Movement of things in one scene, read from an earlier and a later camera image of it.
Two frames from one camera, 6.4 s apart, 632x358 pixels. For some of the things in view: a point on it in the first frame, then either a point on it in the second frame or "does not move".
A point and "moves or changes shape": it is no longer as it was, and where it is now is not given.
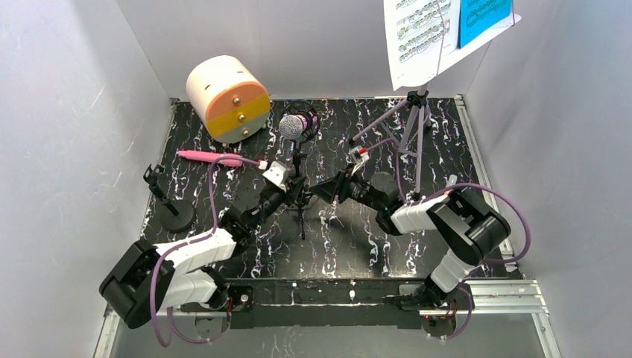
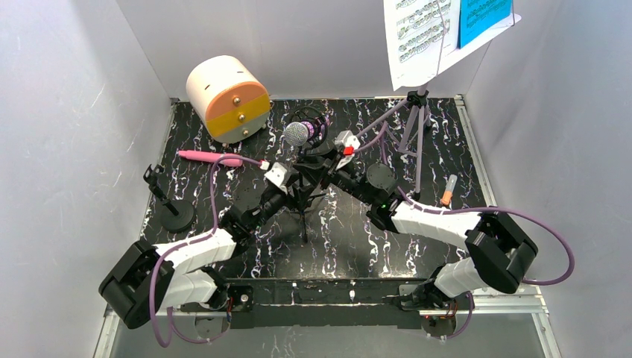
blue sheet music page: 477,16 does not move
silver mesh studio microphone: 291,127 moves or changes shape
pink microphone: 210,157 does not move
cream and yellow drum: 229,101 does not move
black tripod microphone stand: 297,124 moves or changes shape
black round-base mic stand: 178,215 does not move
